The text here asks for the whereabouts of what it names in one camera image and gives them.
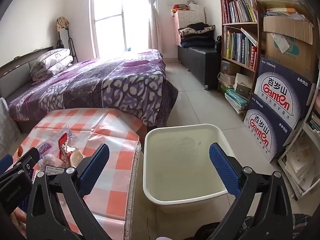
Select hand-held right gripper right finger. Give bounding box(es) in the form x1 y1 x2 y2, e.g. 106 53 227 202
209 142 293 240

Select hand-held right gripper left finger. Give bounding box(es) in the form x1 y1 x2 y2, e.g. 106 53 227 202
26 143 112 240

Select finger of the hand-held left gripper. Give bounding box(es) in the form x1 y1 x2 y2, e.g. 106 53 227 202
0 147 40 180
0 154 13 172

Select clear plastic bottle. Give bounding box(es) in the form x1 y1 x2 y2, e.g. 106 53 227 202
35 140 54 160

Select white tissue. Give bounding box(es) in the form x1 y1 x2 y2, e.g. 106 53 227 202
39 154 54 170

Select beige plastic cup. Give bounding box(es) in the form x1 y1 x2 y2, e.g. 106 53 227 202
69 146 84 167

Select red snack packet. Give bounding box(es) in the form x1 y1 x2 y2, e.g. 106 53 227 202
58 133 75 167

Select clear plastic wrapper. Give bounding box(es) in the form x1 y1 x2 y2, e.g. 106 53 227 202
54 126 75 145

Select white plastic trash bin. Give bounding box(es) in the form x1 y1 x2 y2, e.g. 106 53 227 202
143 123 237 213

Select person's left hand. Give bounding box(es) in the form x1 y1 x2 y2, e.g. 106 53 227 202
10 204 27 230

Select orange checkered tablecloth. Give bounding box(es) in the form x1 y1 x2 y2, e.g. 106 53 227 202
10 108 148 230

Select blue water carton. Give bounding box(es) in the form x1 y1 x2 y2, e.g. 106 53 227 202
243 94 310 163
254 57 316 130

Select beige fringed cloth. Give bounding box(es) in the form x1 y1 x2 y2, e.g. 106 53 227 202
122 142 160 240

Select stack of teal books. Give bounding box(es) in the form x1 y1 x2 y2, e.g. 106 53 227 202
224 89 249 115

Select stack of white papers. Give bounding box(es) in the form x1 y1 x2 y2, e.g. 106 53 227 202
284 140 317 195

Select bed with purple blanket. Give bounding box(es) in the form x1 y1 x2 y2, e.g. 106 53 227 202
6 49 179 128

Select white metal rack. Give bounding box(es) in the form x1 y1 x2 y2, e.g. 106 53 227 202
277 12 320 200

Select grey bed headboard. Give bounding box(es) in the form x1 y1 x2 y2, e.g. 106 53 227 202
0 46 54 100

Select white decorated box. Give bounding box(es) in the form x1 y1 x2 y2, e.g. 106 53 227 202
234 73 254 97

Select stack of white books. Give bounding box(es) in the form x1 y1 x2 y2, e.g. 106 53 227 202
217 72 237 93

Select folded grey printed quilt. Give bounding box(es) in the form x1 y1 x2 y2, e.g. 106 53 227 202
29 48 74 82

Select grey cardboard box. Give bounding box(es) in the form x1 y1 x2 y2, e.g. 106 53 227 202
220 60 240 76

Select books in white rack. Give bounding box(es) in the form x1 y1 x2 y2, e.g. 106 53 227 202
309 111 320 133

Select black leather bench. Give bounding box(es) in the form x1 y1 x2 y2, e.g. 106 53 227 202
177 45 222 90

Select black coat stand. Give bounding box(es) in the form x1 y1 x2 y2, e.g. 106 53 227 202
55 27 79 63

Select row of thick books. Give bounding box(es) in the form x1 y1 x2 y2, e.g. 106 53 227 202
223 27 258 70

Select stack of folded clothes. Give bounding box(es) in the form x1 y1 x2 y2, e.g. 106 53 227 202
178 23 216 48

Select brown cardboard box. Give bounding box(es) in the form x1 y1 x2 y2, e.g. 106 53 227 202
262 15 319 85

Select wooden bookshelf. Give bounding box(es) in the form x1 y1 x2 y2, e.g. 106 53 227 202
216 0 268 117

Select white curtain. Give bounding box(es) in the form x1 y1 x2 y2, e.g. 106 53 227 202
142 0 163 53

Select window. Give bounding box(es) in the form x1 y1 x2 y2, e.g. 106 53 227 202
90 0 155 58

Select pink storage cabinet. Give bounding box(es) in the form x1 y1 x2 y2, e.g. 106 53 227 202
174 10 206 46

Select row of thin books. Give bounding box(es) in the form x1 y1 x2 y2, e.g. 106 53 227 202
221 0 258 24

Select red yellow plush toy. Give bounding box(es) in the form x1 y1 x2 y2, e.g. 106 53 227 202
171 4 189 14

